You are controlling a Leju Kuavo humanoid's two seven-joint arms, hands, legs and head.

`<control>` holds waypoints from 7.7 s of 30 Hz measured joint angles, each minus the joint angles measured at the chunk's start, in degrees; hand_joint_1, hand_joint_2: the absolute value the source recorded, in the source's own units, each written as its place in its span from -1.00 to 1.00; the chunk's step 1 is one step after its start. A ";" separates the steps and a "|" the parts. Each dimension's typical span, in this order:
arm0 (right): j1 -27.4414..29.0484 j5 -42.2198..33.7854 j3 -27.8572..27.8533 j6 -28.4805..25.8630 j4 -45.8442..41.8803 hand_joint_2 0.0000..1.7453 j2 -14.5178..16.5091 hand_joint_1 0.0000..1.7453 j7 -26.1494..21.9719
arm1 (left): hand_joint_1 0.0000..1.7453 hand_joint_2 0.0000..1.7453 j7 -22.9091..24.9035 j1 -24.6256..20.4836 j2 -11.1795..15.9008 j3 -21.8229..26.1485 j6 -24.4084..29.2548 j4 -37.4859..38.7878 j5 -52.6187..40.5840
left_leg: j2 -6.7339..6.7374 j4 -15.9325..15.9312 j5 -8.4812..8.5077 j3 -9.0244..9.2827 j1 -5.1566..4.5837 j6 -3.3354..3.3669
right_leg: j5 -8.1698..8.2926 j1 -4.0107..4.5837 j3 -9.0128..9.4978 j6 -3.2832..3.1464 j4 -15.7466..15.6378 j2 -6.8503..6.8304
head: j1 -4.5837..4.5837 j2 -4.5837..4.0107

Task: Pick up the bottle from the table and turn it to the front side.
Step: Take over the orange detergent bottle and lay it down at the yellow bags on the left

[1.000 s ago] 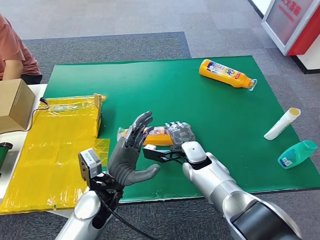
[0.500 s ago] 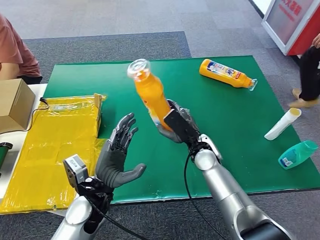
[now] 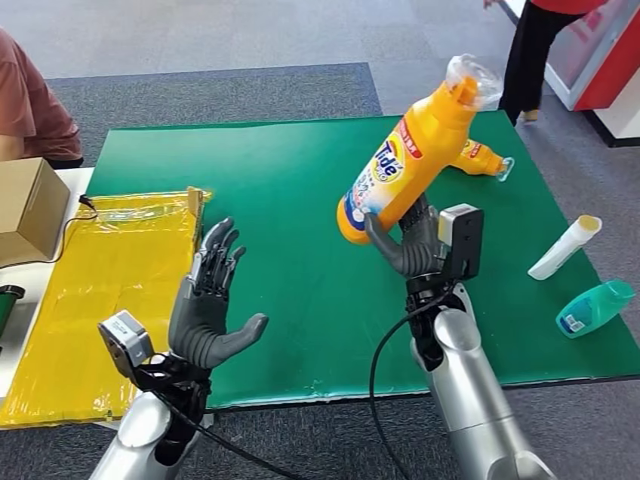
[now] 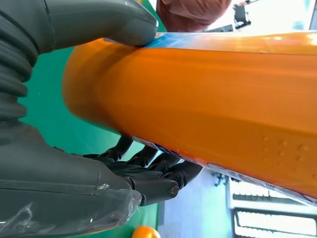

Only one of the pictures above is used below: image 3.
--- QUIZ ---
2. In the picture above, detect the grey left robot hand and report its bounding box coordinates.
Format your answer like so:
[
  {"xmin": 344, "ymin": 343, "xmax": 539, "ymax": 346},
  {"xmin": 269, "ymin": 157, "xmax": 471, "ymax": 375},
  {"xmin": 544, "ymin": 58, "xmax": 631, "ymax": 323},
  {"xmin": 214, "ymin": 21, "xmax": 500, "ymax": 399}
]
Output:
[{"xmin": 168, "ymin": 217, "xmax": 269, "ymax": 371}]

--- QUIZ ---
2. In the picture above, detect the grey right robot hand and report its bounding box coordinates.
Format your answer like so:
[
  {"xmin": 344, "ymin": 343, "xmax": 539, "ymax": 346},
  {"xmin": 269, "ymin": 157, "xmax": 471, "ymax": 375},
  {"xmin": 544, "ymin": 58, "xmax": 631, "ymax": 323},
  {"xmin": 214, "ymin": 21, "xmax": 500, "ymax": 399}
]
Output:
[{"xmin": 364, "ymin": 193, "xmax": 448, "ymax": 280}]

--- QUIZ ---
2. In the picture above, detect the orange detergent bottle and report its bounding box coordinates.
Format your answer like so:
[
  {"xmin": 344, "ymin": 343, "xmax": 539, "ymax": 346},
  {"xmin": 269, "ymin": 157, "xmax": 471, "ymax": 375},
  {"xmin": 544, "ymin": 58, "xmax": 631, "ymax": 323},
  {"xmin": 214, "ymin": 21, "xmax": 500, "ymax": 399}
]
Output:
[
  {"xmin": 452, "ymin": 137, "xmax": 516, "ymax": 184},
  {"xmin": 336, "ymin": 54, "xmax": 503, "ymax": 246}
]

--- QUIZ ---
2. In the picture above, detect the teal plastic bottle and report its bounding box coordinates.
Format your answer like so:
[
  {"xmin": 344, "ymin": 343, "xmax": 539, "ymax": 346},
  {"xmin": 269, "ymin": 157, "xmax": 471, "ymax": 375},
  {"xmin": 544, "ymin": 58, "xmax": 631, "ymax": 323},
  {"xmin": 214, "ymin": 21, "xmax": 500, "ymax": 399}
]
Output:
[{"xmin": 555, "ymin": 279, "xmax": 637, "ymax": 340}]

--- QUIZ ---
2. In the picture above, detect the green table mat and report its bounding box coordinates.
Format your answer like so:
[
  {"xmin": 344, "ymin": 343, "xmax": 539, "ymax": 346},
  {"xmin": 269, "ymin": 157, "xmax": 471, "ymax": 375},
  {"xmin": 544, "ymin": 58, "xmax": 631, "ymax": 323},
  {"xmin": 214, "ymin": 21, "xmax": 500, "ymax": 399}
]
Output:
[{"xmin": 85, "ymin": 111, "xmax": 640, "ymax": 411}]

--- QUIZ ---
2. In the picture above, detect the white tube, yellow cap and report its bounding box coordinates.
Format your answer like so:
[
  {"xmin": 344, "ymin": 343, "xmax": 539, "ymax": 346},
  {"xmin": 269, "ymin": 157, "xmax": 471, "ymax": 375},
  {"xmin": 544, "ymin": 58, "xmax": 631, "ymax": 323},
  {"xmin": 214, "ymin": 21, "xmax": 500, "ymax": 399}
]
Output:
[{"xmin": 527, "ymin": 214, "xmax": 603, "ymax": 282}]

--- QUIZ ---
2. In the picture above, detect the standing person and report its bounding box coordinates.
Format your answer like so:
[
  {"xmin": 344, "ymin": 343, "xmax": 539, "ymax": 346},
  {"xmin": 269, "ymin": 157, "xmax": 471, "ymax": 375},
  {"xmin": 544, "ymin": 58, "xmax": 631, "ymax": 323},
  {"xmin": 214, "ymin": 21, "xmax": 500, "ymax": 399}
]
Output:
[{"xmin": 482, "ymin": 0, "xmax": 608, "ymax": 127}]

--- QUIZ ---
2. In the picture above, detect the green and black container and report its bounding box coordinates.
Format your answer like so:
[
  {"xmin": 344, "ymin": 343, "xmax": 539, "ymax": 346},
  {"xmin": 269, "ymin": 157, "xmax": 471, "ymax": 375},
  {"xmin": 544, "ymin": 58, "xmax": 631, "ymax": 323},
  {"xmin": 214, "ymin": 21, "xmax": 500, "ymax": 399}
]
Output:
[{"xmin": 0, "ymin": 283, "xmax": 29, "ymax": 356}]

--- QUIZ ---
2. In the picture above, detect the brown cardboard box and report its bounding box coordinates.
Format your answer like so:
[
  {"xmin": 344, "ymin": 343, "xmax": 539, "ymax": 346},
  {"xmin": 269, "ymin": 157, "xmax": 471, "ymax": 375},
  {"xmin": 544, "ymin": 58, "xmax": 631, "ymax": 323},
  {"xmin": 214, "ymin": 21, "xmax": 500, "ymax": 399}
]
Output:
[{"xmin": 0, "ymin": 156, "xmax": 72, "ymax": 268}]

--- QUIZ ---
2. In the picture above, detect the seated person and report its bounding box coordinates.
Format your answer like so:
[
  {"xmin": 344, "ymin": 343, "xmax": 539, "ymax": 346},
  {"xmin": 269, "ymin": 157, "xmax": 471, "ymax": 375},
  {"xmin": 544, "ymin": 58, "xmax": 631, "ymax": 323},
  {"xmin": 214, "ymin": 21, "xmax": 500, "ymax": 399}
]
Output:
[{"xmin": 0, "ymin": 26, "xmax": 85, "ymax": 170}]

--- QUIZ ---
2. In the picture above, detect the red and white display stand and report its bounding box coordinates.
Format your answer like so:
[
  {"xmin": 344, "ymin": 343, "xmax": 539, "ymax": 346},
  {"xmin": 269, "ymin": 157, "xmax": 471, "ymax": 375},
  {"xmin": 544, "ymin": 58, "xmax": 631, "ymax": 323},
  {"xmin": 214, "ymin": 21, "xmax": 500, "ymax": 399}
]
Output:
[{"xmin": 545, "ymin": 0, "xmax": 640, "ymax": 150}]

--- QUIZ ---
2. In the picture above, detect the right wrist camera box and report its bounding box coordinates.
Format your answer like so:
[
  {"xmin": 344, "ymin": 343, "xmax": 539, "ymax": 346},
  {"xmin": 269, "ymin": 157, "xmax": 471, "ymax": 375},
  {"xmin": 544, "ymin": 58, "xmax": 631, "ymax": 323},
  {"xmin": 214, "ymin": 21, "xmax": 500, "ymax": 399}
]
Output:
[{"xmin": 437, "ymin": 203, "xmax": 485, "ymax": 283}]

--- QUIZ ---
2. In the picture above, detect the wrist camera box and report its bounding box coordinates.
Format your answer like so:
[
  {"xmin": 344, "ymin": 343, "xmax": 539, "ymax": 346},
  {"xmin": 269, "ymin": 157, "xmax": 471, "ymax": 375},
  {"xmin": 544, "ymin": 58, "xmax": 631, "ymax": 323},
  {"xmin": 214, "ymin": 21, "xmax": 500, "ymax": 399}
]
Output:
[
  {"xmin": 437, "ymin": 203, "xmax": 485, "ymax": 283},
  {"xmin": 97, "ymin": 309, "xmax": 155, "ymax": 380}
]

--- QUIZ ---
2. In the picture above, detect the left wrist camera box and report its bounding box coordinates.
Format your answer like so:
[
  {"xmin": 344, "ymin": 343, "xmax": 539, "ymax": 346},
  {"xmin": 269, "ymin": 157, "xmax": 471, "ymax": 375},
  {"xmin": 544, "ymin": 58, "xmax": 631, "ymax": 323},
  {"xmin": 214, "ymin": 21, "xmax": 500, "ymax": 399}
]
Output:
[{"xmin": 97, "ymin": 309, "xmax": 155, "ymax": 380}]

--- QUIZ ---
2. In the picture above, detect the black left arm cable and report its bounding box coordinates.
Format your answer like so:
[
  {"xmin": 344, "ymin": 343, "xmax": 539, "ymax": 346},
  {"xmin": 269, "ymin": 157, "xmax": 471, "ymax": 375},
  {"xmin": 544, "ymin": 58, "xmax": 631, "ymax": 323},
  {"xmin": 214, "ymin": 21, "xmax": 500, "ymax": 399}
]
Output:
[{"xmin": 149, "ymin": 390, "xmax": 303, "ymax": 480}]

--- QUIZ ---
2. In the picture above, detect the thin black table cable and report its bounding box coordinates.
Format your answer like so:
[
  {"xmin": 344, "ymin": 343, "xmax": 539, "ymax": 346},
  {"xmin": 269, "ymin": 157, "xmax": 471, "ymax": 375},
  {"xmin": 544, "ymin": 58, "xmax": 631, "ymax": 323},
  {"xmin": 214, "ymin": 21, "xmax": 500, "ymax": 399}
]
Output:
[{"xmin": 0, "ymin": 193, "xmax": 100, "ymax": 270}]

